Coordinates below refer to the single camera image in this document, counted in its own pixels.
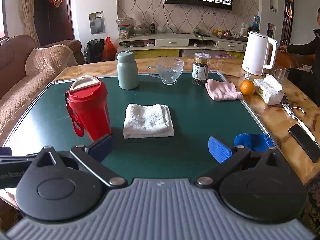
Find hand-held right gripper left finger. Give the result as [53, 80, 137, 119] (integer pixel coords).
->
[32, 134, 127, 187]

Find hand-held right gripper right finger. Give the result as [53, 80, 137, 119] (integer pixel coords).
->
[195, 136, 287, 188]

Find red cup with white lid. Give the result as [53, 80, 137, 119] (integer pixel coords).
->
[64, 75, 112, 142]

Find white towel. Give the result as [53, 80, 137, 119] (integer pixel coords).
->
[123, 103, 175, 139]

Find blue knitted cloth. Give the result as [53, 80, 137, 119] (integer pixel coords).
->
[234, 133, 275, 153]

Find green table mat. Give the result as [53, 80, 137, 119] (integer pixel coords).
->
[0, 70, 277, 184]

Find pink cloth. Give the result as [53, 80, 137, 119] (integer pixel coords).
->
[205, 79, 243, 101]

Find orange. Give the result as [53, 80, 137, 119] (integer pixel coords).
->
[240, 79, 255, 96]

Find tissue box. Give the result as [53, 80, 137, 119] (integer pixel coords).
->
[253, 74, 284, 105]

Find pale green bottle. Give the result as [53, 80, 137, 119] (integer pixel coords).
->
[117, 50, 139, 90]

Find clear jar with dark contents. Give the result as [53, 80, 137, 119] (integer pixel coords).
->
[192, 52, 211, 87]

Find black phone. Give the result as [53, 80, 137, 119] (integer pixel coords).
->
[288, 124, 320, 163]

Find clear glass cup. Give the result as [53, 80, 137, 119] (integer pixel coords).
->
[147, 58, 185, 85]

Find red plastic bag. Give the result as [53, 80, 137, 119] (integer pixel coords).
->
[102, 36, 117, 62]

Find small clear drinking glass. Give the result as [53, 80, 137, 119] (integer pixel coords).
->
[273, 66, 290, 82]

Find white electric kettle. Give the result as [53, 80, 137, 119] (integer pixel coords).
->
[241, 31, 278, 76]

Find fruit tray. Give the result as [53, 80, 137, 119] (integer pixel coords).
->
[212, 29, 247, 39]

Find white television cabinet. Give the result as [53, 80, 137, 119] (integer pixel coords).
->
[115, 32, 248, 55]

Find stacked clear food containers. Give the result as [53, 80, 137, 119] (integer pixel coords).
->
[116, 17, 133, 40]

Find dark wooden door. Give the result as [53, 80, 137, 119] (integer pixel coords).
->
[34, 0, 75, 47]

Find brown wooden door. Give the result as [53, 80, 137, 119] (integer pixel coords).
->
[279, 0, 295, 48]

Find white cable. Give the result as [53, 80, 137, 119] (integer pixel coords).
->
[282, 102, 316, 140]

